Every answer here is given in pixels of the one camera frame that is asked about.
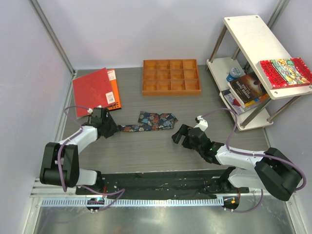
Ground floral navy necktie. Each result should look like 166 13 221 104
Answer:
118 111 178 133

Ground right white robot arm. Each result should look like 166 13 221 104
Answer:
172 116 306 201

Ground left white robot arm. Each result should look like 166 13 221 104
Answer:
39 107 118 195

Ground red folder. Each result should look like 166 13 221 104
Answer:
73 68 116 117

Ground orange notebook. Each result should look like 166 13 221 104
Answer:
107 69 121 111

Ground bottom stacked books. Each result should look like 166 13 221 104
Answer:
221 89 269 115

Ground orange wooden compartment tray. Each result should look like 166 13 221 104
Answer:
142 59 201 96

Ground dark brown book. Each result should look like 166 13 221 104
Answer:
228 72 269 107

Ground blue lidded jar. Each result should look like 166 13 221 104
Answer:
226 67 245 82

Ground red colourful book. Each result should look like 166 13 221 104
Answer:
259 58 312 89

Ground white two-tier shelf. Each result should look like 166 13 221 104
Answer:
207 15 312 131

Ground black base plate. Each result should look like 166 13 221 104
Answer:
90 168 249 200

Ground slotted white cable duct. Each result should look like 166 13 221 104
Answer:
41 197 224 207

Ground aluminium rail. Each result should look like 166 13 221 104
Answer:
31 178 76 197

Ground left aluminium frame post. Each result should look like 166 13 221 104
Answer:
29 0 76 76

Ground aluminium frame post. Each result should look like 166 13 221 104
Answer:
267 0 290 29
29 0 76 76

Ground right aluminium frame post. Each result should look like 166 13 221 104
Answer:
267 0 290 29

